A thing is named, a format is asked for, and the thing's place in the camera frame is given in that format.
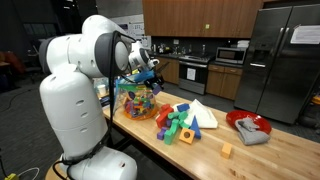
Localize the red notched foam block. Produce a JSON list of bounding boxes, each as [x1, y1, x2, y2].
[[159, 103, 172, 112]]

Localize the stack of white bowls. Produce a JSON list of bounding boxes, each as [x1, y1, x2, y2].
[[237, 39, 251, 49]]

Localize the red rectangular foam block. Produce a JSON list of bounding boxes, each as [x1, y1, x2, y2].
[[155, 106, 174, 129]]

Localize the stainless oven stove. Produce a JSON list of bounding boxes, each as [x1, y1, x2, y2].
[[178, 54, 214, 95]]

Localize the blue rectangular foam block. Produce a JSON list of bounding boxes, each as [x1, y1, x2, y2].
[[176, 102, 191, 113]]

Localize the wooden lower cabinet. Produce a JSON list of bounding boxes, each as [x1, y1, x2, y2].
[[156, 56, 181, 85], [205, 63, 244, 101]]

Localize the small orange foam cube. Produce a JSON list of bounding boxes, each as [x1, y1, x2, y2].
[[220, 142, 233, 159]]

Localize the silver microwave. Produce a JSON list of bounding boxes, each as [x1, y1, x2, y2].
[[215, 46, 248, 65]]

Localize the green cylinder foam block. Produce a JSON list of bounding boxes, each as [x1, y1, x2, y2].
[[167, 110, 189, 121]]

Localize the white cloth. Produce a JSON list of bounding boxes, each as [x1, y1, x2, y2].
[[173, 98, 219, 130]]

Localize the red plate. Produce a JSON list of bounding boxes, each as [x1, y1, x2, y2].
[[225, 109, 273, 135]]

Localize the white floor cable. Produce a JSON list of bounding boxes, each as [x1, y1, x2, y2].
[[17, 166, 41, 178]]

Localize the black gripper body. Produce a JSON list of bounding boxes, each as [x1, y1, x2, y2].
[[143, 71, 165, 88]]

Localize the yellow plug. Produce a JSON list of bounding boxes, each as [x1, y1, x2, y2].
[[4, 172, 20, 180]]

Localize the white cup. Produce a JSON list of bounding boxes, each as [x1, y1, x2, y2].
[[96, 84, 108, 96]]

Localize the orange foam block with hole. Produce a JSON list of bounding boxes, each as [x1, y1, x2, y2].
[[178, 127, 196, 145]]

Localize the blue triangular foam block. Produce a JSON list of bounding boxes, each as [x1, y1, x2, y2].
[[189, 114, 202, 140]]

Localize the grey towel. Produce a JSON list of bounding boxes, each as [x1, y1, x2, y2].
[[234, 116, 272, 146]]

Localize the wooden upper cabinets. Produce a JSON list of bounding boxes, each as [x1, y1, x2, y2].
[[142, 0, 264, 39]]

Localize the small green foam block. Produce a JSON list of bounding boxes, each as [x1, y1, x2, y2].
[[179, 118, 192, 129]]

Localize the clear jar of toys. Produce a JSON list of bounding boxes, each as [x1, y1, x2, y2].
[[112, 69, 160, 121]]

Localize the stainless steel refrigerator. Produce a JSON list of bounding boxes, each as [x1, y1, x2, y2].
[[233, 2, 320, 125]]

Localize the round wooden seat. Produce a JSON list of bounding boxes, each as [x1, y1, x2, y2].
[[44, 164, 67, 180]]

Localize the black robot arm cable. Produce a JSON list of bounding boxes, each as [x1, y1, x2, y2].
[[53, 30, 138, 180]]

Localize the small purple notched foam block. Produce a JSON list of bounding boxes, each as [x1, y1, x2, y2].
[[156, 126, 168, 141]]

